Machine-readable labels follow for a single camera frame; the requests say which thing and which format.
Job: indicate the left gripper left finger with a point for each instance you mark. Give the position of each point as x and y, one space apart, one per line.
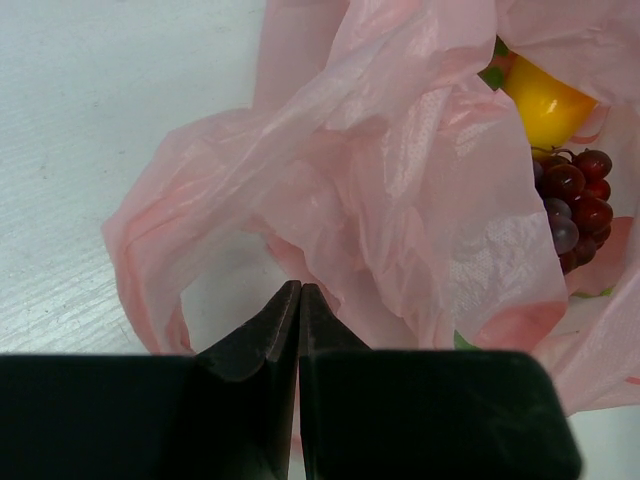
225 413

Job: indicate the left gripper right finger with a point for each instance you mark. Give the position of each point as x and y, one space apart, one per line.
421 414

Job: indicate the pink plastic bag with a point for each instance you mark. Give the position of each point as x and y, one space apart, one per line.
376 162

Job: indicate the fake red grape bunch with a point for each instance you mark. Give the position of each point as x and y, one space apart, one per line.
575 194

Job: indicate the fake yellow mango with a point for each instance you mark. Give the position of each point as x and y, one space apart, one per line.
551 111

